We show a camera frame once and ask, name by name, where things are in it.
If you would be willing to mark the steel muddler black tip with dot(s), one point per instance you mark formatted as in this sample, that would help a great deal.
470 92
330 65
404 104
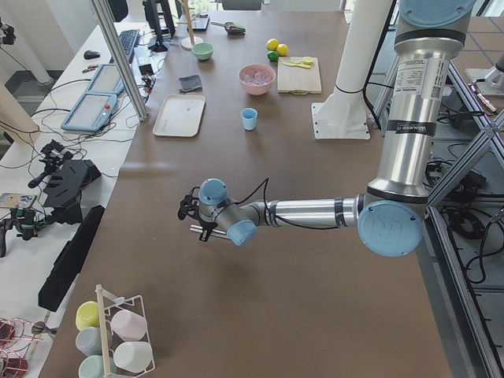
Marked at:
206 233

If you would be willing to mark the white cup rack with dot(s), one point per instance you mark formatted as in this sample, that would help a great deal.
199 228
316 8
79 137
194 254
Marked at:
114 336

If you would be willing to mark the green lime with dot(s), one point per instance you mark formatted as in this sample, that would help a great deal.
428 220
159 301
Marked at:
273 56

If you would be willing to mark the cream rabbit tray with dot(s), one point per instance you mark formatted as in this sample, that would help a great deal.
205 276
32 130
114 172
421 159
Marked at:
180 116

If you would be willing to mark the wooden cup stand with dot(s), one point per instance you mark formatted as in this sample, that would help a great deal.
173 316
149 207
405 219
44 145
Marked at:
188 42

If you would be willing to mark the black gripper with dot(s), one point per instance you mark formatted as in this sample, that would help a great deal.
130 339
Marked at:
205 229

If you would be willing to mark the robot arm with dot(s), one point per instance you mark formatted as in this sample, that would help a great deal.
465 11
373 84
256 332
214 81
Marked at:
389 213

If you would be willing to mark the yellow plastic knife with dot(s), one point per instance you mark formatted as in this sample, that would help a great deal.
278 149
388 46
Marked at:
297 65

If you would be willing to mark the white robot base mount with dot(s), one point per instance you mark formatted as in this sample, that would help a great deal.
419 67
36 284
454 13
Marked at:
343 115

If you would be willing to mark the grey folded cloth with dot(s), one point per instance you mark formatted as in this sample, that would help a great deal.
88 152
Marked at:
190 83

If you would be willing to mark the yellow lemon outer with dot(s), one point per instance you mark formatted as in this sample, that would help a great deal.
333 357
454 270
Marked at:
272 44

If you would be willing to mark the light blue cup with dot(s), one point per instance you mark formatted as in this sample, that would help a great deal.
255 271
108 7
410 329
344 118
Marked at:
249 118

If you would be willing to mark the yellow lemon near board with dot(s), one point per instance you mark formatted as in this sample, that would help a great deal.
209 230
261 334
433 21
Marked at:
282 49

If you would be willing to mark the blue teach pendant near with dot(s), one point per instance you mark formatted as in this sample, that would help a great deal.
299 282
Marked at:
91 112

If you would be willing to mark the blue teach pendant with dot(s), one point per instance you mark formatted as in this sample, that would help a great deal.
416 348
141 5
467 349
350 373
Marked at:
106 80
91 112

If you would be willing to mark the black keyboard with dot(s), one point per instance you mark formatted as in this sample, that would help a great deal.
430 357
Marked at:
128 40

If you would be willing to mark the blue teach pendant far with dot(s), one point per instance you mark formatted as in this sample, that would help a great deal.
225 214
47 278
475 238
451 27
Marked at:
106 80

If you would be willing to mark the metal ice scoop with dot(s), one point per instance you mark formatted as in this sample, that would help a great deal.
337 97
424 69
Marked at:
231 28

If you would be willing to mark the black computer mouse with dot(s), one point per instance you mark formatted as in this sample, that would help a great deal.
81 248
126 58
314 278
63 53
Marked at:
91 54

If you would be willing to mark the pink bowl of ice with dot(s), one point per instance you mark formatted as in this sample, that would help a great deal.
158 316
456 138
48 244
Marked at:
256 79

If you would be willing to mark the wooden cutting board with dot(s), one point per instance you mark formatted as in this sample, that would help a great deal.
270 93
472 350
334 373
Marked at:
298 81

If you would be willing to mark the mint green bowl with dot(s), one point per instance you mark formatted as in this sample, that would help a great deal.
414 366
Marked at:
202 51

